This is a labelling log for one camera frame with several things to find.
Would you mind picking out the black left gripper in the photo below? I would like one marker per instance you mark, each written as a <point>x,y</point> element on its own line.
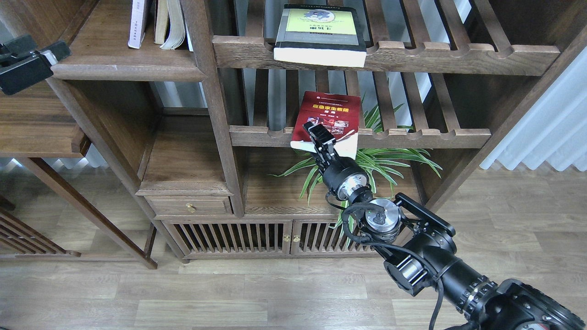
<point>20,69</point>

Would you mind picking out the dark wooden bookshelf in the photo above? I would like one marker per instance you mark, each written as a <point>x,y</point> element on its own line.
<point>207,127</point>

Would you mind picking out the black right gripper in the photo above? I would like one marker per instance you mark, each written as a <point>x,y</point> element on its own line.
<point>342,175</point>

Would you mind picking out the dark wooden side table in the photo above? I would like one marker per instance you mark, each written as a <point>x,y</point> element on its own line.
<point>48,191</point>

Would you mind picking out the yellow and black book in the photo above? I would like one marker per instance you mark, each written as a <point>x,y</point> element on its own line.
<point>320,35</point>

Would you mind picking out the open-paged upright book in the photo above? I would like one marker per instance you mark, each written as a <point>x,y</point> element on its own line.
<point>177,32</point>

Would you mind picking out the red cover book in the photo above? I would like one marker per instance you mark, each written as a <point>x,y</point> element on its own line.
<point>340,114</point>

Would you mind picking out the white pleated curtain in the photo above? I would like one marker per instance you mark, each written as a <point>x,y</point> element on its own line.
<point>555,128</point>

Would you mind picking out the green spider plant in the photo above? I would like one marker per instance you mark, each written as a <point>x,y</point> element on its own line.
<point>381,160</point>

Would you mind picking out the white lavender book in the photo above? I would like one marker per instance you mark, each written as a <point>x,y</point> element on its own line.
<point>139,14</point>

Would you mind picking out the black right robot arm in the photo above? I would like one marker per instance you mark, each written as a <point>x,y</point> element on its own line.
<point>418,251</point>

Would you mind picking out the beige upright book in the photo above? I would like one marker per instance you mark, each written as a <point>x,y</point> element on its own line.
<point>161,21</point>

